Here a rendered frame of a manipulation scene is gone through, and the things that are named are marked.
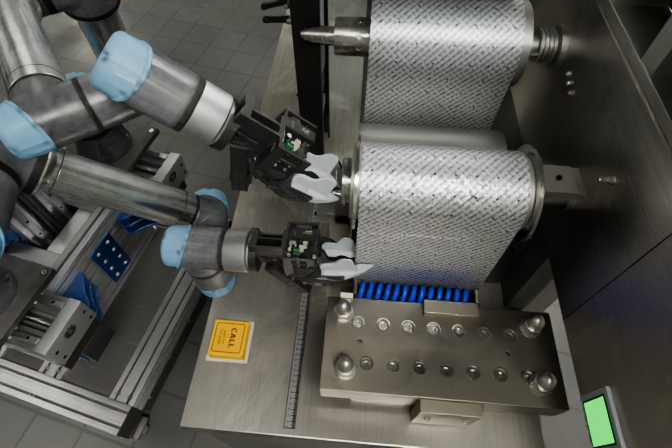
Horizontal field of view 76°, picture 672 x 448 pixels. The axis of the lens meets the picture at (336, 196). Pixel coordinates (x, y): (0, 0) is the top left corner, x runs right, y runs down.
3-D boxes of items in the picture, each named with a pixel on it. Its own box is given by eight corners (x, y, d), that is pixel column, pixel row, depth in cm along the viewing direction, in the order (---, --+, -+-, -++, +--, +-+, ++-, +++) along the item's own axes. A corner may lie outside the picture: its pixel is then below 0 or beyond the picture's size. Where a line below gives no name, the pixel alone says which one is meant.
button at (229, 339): (218, 322, 90) (215, 318, 88) (251, 325, 90) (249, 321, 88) (209, 357, 86) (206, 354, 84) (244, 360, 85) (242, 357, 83)
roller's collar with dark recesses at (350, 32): (336, 40, 79) (336, 8, 74) (369, 42, 79) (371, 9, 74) (333, 62, 76) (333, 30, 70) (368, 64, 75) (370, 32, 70)
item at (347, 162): (342, 163, 63) (339, 212, 65) (355, 164, 62) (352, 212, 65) (344, 152, 70) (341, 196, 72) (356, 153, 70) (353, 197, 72)
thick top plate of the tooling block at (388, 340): (328, 307, 84) (328, 295, 80) (536, 323, 83) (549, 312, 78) (320, 396, 75) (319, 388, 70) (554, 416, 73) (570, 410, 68)
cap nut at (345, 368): (335, 356, 73) (335, 348, 70) (356, 358, 73) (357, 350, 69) (333, 379, 71) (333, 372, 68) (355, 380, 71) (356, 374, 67)
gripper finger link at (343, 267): (374, 268, 70) (317, 263, 71) (371, 283, 75) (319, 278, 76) (375, 251, 72) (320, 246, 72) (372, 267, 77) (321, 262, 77)
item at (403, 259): (353, 278, 83) (357, 229, 67) (477, 287, 81) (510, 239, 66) (353, 281, 82) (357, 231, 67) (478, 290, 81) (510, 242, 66)
